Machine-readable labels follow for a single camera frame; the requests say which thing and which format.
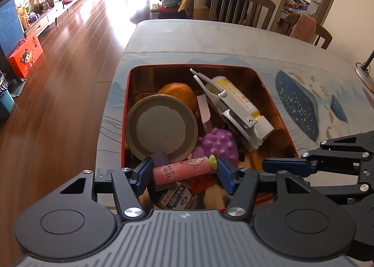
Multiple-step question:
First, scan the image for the wooden television stand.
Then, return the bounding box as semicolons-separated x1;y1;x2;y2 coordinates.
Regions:
23;0;91;36

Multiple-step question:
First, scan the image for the red packet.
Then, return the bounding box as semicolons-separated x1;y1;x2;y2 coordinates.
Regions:
190;176;217;193

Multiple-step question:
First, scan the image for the cartoon print bedding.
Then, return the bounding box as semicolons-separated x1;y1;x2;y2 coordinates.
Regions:
282;0;310;16

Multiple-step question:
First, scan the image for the yellow white bottle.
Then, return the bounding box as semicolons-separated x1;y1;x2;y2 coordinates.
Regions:
210;76;275;143

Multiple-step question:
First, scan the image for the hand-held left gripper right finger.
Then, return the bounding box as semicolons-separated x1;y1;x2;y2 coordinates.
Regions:
217;157;320;221

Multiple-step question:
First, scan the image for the red box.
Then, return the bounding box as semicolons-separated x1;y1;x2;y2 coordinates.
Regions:
121;64;298;218

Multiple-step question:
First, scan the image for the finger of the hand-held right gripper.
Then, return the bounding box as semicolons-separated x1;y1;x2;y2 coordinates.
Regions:
320;131;374;151
262;148;374;179

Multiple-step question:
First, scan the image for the pink notepad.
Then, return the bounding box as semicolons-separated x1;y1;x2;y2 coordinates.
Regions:
196;95;211;133

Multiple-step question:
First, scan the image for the beige tape roll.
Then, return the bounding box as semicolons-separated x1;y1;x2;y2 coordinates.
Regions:
126;94;199;162

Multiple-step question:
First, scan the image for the blue trash bin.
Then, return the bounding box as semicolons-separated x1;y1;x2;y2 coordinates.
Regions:
0;71;15;120

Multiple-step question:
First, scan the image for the orange gift box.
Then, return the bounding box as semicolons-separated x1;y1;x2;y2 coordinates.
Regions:
8;32;44;78

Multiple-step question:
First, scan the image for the orange fruit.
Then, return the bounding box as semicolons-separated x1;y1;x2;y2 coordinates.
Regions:
157;82;198;112

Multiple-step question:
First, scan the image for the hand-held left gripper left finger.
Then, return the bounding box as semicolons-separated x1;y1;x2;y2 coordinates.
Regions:
58;157;154;221

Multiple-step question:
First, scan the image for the black cabinet blue panel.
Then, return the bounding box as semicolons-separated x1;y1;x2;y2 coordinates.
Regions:
0;0;25;66

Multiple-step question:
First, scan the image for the pink towel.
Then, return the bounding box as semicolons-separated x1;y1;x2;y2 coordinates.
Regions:
290;13;317;44

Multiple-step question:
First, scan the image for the printed table mat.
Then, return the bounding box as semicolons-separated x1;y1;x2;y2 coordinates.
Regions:
96;51;374;168

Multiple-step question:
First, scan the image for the small purple block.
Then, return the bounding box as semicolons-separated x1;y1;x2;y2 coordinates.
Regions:
151;152;169;166

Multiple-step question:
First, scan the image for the small white box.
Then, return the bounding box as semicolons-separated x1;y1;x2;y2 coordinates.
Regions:
156;184;196;210

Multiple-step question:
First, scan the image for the purple grape toy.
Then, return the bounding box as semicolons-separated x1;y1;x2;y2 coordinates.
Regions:
191;127;239;165

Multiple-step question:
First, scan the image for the pink tube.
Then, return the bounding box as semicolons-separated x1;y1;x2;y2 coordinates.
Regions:
152;156;218;184

